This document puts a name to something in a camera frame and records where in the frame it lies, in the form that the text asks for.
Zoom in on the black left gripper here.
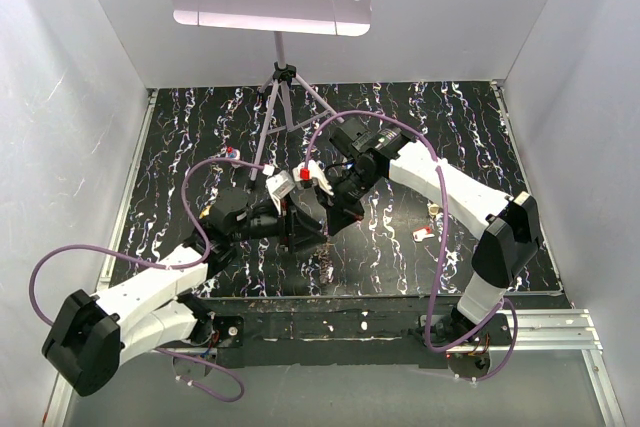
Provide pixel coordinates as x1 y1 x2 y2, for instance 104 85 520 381
229 193 327 252

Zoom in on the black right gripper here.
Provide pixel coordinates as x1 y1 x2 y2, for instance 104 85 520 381
314 165 381 237

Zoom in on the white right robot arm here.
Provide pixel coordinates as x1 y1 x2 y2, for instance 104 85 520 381
317 117 542 345

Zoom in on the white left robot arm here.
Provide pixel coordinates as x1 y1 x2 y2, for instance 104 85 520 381
42 188 326 397

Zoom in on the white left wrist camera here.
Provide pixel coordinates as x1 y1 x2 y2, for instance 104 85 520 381
262 164 295 213

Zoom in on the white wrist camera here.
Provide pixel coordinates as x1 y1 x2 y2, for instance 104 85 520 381
292 160 334 196
262 164 295 213

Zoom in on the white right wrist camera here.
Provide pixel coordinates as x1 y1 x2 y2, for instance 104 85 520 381
292 160 334 196

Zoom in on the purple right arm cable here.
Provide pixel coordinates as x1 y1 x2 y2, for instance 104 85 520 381
305 109 519 382

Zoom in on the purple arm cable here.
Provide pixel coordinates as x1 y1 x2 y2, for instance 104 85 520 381
28 157 276 402
305 109 519 382

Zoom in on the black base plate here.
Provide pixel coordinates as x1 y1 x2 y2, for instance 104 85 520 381
199 295 516 371

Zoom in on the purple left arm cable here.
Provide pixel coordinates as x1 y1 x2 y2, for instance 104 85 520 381
28 157 276 402

